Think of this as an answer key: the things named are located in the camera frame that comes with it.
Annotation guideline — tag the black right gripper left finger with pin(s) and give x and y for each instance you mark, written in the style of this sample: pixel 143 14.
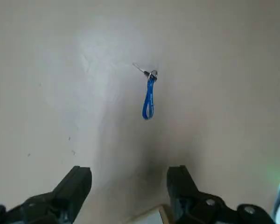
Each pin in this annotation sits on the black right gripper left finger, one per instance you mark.
pixel 67 186

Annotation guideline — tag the white glass door panel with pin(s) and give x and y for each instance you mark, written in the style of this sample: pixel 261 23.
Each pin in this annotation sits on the white glass door panel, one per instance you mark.
pixel 154 218

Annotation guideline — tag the wooden cabinet box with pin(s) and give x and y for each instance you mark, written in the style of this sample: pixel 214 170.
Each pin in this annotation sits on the wooden cabinet box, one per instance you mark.
pixel 164 210

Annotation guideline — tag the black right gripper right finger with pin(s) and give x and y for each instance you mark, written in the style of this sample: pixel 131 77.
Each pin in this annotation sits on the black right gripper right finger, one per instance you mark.
pixel 184 186

